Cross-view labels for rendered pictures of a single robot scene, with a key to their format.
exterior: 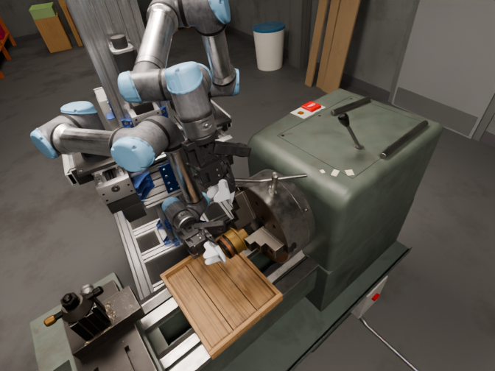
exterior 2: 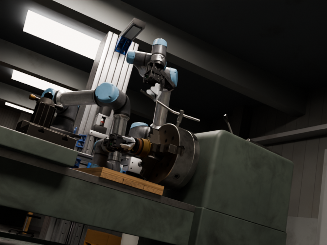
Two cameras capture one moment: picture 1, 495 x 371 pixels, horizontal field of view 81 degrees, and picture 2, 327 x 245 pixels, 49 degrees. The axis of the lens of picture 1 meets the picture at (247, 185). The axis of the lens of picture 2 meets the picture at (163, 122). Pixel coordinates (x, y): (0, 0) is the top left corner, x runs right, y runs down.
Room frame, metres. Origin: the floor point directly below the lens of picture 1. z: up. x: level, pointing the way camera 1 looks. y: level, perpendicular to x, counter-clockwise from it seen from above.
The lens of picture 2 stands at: (-1.10, -0.10, 0.71)
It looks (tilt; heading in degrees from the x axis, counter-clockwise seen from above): 17 degrees up; 3
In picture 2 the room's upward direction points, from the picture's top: 13 degrees clockwise
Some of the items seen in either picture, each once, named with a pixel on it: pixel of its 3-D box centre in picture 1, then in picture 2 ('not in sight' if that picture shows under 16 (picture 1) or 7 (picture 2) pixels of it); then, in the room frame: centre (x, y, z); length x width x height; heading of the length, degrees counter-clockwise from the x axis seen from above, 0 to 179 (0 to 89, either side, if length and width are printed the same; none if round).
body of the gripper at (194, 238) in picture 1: (195, 236); (116, 143); (0.64, 0.20, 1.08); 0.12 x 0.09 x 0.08; 34
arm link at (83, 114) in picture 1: (82, 119); (67, 108); (1.10, 0.64, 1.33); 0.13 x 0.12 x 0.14; 153
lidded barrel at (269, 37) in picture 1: (269, 46); not in sight; (5.01, -0.61, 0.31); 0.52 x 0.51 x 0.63; 116
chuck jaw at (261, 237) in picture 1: (269, 244); (166, 149); (0.56, -0.05, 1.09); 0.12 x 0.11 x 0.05; 34
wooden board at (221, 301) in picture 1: (219, 287); (114, 181); (0.54, 0.14, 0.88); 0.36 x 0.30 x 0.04; 34
